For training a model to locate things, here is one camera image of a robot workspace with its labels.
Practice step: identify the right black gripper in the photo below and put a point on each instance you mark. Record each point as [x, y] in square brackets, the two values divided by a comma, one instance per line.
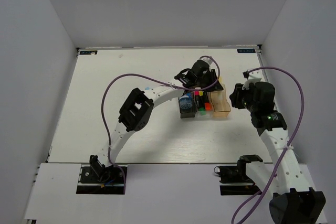
[238, 92]

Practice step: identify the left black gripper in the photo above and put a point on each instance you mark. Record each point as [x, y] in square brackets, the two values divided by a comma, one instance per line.
[216, 87]

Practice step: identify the orange highlighter marker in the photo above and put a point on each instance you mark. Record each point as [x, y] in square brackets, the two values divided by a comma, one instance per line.
[207, 106]

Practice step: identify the green highlighter marker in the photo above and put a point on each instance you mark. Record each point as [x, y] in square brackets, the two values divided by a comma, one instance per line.
[201, 108]

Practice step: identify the blue cleaning gel jar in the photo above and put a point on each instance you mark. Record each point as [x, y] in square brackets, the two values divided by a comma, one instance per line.
[185, 103]

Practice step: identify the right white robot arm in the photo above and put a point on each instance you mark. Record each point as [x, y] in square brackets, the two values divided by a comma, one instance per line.
[293, 198]

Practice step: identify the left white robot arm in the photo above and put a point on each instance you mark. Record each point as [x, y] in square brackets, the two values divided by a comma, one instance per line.
[136, 110]

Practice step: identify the amber transparent tray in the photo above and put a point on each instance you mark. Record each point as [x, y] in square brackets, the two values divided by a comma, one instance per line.
[220, 106]

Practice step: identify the right corner label sticker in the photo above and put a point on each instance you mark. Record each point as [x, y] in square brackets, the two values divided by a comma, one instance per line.
[246, 51]

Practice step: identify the corner label sticker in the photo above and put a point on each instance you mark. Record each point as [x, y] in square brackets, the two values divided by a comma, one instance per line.
[88, 52]
[246, 51]

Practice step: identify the left corner label sticker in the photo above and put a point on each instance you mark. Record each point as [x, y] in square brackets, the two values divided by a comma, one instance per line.
[88, 52]

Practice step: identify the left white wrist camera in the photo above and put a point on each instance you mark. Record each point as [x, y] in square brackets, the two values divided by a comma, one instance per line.
[207, 59]

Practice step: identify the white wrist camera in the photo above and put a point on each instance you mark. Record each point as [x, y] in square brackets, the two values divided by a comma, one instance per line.
[251, 76]
[207, 59]

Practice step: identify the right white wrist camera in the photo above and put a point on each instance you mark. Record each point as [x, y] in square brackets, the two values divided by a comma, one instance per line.
[251, 76]

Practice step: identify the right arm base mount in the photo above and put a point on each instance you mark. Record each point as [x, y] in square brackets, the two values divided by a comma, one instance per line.
[233, 179]

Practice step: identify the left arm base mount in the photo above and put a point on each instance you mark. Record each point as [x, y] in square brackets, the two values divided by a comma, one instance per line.
[110, 183]

